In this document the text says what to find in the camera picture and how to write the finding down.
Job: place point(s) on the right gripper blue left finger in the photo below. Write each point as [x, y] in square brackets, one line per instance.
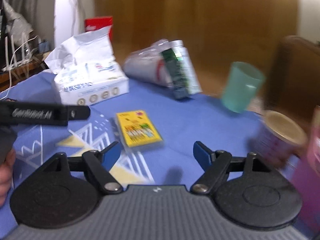
[97, 168]

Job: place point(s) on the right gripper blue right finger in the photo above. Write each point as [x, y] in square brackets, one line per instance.
[215, 165]

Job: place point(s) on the yellow card case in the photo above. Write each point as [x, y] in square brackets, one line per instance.
[137, 129]

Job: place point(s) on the person left hand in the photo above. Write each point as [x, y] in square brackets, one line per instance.
[6, 173]

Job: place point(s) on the blue patterned tablecloth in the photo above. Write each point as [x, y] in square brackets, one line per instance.
[52, 199]

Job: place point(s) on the small purple can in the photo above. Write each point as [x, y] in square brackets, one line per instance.
[278, 138]

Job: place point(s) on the white tissue pack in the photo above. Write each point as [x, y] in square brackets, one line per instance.
[85, 69]

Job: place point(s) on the teal plastic mug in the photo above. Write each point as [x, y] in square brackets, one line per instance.
[243, 84]

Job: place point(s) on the pink macaron biscuit box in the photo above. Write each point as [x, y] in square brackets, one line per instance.
[306, 178]

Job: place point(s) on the green drink carton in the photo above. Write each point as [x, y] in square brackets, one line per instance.
[183, 78]

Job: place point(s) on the clear plastic bag white contents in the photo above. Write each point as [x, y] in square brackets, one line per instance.
[148, 64]

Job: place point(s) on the red snack box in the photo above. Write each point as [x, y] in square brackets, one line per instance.
[99, 27]

